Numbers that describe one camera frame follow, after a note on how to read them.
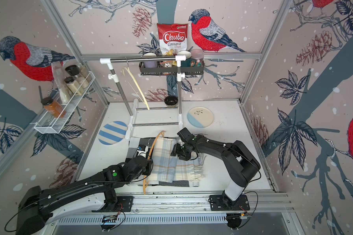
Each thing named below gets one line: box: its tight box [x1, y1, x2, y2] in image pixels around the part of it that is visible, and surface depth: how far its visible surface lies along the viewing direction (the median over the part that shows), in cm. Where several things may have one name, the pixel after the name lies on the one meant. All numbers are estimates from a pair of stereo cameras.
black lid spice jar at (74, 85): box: [64, 76, 84, 96], surface depth 79 cm
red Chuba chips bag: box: [156, 23, 189, 56], surface depth 81 cm
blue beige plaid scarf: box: [147, 137, 207, 183], surface depth 85 cm
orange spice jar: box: [40, 96, 67, 118], surface depth 69 cm
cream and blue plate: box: [187, 106, 214, 129], surface depth 113 cm
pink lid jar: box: [190, 48, 205, 68], surface depth 87 cm
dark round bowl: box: [164, 95, 179, 108], surface depth 120 cm
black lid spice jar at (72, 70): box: [64, 64, 80, 76], surface depth 80 cm
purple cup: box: [144, 60, 157, 69], surface depth 84 cm
